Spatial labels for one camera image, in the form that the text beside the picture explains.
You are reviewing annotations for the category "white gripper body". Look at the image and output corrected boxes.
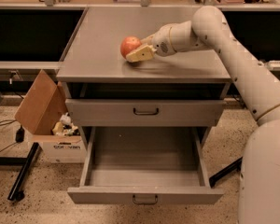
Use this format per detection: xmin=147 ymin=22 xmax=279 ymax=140
xmin=151 ymin=24 xmax=176 ymax=57

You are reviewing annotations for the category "black frame right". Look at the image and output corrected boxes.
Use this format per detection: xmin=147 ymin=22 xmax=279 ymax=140
xmin=209 ymin=158 xmax=243 ymax=188

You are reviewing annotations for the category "open grey middle drawer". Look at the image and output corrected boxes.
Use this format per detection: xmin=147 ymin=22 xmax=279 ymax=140
xmin=67 ymin=127 xmax=223 ymax=205

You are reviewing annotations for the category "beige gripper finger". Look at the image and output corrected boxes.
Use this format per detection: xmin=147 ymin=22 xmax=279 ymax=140
xmin=141 ymin=34 xmax=154 ymax=45
xmin=126 ymin=44 xmax=157 ymax=63

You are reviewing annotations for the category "grey drawer cabinet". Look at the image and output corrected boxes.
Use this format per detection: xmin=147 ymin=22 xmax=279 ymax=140
xmin=57 ymin=6 xmax=231 ymax=141

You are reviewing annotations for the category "white power strip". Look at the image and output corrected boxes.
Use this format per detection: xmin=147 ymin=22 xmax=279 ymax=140
xmin=267 ymin=61 xmax=280 ymax=71

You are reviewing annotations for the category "closed grey top drawer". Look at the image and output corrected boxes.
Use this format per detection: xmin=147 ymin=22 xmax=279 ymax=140
xmin=65 ymin=99 xmax=224 ymax=127

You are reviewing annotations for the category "open cardboard box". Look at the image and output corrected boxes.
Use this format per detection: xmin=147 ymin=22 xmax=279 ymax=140
xmin=15 ymin=70 xmax=87 ymax=163

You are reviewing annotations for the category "red apple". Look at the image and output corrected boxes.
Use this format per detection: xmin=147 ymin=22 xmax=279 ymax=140
xmin=120 ymin=36 xmax=142 ymax=58

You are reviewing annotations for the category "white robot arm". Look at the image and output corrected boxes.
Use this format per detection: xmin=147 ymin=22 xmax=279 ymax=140
xmin=124 ymin=6 xmax=280 ymax=224

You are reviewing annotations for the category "black power adapter with cable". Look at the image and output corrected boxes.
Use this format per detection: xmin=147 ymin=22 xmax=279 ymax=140
xmin=0 ymin=119 xmax=25 ymax=153

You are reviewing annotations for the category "black table leg frame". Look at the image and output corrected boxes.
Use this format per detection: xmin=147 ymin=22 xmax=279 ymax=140
xmin=0 ymin=143 xmax=40 ymax=202

